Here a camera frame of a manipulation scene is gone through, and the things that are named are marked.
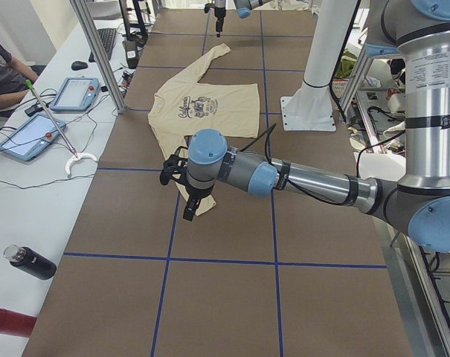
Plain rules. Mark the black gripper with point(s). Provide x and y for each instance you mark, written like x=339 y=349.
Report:
x=197 y=193
x=219 y=13

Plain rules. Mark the beige long-sleeve printed shirt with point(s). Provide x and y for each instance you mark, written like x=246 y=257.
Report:
x=183 y=106

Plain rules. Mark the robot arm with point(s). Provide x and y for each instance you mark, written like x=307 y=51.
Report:
x=243 y=9
x=417 y=204

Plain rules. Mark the black monitor stand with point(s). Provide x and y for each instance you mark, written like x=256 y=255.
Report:
x=133 y=22

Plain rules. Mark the black keyboard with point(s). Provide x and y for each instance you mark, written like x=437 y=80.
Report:
x=108 y=39

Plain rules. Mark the white hook reacher stick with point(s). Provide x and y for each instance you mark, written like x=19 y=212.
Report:
x=76 y=156

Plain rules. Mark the black computer mouse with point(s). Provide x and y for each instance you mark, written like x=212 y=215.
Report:
x=79 y=65

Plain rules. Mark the far blue teach pendant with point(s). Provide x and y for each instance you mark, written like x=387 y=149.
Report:
x=76 y=94

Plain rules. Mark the blue teach pendant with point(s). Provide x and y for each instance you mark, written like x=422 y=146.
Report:
x=76 y=94
x=30 y=139

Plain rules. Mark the black thermos bottle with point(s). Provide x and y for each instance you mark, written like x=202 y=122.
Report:
x=29 y=261

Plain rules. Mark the near blue teach pendant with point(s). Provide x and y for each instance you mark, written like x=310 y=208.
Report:
x=30 y=139

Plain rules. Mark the seated person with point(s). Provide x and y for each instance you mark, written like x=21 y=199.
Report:
x=13 y=76

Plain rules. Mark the red bottle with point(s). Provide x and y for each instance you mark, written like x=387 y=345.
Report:
x=16 y=323

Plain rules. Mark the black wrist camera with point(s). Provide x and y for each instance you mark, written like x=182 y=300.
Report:
x=175 y=169
x=208 y=7

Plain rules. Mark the aluminium frame post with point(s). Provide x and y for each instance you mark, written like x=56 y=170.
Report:
x=96 y=47

